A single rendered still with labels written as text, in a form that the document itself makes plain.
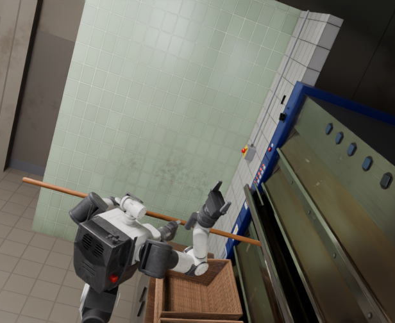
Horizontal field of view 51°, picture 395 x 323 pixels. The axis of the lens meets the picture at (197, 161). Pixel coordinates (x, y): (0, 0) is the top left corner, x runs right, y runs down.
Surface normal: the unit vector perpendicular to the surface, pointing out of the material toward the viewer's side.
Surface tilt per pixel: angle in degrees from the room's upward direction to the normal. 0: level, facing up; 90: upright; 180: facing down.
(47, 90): 90
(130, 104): 90
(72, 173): 90
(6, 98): 90
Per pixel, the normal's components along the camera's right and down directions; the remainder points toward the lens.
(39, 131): 0.04, 0.37
